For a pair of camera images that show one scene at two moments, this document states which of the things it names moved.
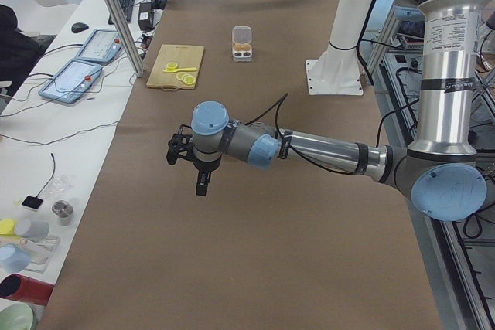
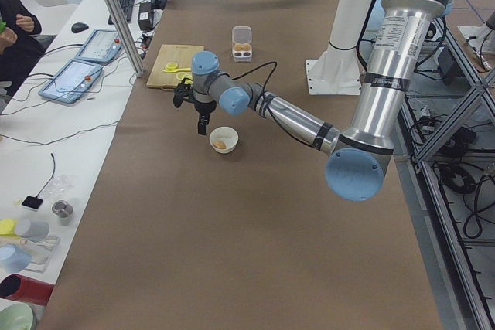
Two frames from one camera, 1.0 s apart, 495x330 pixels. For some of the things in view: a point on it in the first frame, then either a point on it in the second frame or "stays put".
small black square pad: x=32 y=202 stays put
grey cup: x=33 y=230 stays put
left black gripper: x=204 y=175 to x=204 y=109
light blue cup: x=13 y=258 stays put
